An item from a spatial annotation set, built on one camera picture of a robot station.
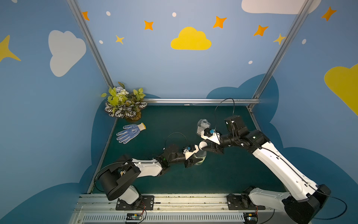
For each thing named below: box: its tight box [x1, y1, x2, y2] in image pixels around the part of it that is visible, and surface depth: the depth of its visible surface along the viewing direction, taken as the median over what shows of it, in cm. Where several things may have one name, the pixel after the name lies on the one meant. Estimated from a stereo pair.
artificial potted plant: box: [100, 81, 148, 122], surface depth 96 cm
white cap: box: [198, 140, 208, 151], surface depth 70 cm
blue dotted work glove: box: [116, 122, 147, 145], surface depth 106 cm
